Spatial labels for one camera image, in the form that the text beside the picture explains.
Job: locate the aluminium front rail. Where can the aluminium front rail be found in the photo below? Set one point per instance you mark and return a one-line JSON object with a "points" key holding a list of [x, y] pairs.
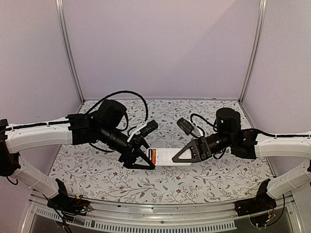
{"points": [[117, 217]]}

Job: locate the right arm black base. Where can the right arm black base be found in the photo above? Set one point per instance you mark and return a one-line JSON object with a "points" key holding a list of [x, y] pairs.
{"points": [[259, 203]]}

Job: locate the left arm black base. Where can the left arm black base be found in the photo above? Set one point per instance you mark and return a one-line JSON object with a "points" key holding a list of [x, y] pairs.
{"points": [[69, 205]]}

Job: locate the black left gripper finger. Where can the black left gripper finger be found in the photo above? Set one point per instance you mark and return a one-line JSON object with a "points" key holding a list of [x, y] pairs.
{"points": [[143, 147], [137, 166]]}

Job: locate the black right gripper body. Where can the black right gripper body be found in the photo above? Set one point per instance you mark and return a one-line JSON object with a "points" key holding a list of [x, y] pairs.
{"points": [[202, 147]]}

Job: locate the dark purple battery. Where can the dark purple battery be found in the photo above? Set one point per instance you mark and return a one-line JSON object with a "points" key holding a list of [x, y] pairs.
{"points": [[150, 154]]}

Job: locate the floral patterned table mat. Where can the floral patterned table mat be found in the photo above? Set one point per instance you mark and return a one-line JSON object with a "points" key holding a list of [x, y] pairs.
{"points": [[96, 174]]}

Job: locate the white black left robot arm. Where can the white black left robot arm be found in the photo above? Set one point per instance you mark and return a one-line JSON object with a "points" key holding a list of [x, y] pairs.
{"points": [[98, 124]]}

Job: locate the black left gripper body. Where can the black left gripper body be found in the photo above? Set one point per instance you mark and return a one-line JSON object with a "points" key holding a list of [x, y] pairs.
{"points": [[127, 157]]}

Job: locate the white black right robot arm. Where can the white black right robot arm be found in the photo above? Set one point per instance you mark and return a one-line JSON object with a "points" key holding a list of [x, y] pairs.
{"points": [[252, 144]]}

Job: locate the aluminium frame post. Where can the aluminium frame post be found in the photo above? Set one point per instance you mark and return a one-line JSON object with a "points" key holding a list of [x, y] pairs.
{"points": [[254, 50], [66, 42]]}

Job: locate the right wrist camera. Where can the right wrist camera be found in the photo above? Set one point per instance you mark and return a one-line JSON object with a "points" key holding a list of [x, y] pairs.
{"points": [[189, 128]]}

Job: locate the right aluminium frame post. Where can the right aluminium frame post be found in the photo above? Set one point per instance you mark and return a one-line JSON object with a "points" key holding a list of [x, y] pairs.
{"points": [[254, 50]]}

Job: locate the orange battery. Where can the orange battery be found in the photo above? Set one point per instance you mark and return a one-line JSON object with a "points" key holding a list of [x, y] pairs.
{"points": [[154, 157]]}

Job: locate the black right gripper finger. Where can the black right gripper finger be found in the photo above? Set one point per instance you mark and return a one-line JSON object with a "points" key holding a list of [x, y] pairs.
{"points": [[190, 147], [195, 159]]}

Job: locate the white remote control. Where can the white remote control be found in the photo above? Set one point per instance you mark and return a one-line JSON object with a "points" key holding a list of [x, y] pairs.
{"points": [[164, 157]]}

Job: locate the left aluminium frame post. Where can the left aluminium frame post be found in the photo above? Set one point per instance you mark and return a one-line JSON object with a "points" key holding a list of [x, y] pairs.
{"points": [[66, 42]]}

